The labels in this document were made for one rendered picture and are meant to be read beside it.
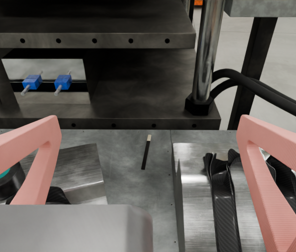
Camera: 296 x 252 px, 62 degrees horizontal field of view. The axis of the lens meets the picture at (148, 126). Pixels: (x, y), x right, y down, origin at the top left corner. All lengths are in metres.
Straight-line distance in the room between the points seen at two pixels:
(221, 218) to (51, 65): 0.70
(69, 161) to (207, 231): 0.30
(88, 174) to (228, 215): 0.26
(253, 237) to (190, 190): 0.12
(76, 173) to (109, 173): 0.15
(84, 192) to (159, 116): 0.45
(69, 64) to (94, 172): 0.48
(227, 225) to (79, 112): 0.63
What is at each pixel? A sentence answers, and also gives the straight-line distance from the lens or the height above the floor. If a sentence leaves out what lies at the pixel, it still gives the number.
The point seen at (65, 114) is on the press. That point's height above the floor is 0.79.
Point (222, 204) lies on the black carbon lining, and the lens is 0.46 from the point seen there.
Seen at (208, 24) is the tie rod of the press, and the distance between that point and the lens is 0.76.
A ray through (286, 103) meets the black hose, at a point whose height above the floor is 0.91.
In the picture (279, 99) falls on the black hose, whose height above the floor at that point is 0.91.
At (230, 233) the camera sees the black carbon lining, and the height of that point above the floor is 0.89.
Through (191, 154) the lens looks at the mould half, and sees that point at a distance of 0.61.
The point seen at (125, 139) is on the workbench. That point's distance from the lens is 0.74.
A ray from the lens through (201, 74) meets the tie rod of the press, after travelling 0.81.
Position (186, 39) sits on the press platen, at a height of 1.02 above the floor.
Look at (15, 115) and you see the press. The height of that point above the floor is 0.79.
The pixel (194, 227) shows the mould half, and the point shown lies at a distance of 0.44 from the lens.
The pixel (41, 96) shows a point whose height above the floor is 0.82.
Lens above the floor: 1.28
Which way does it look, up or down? 37 degrees down
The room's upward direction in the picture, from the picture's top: straight up
